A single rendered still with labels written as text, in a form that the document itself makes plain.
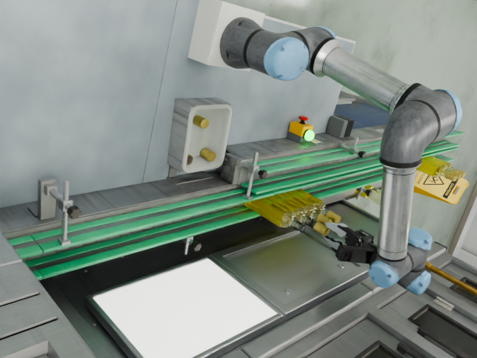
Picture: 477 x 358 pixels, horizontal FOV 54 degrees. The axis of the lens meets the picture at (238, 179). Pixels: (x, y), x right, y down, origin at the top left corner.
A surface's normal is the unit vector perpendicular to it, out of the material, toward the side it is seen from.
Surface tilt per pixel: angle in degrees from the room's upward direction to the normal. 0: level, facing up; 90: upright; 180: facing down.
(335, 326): 90
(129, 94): 0
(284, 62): 8
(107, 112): 0
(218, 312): 90
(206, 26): 90
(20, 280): 90
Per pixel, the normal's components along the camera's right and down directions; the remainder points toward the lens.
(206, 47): -0.70, 0.06
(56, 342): 0.18, -0.91
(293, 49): 0.56, 0.45
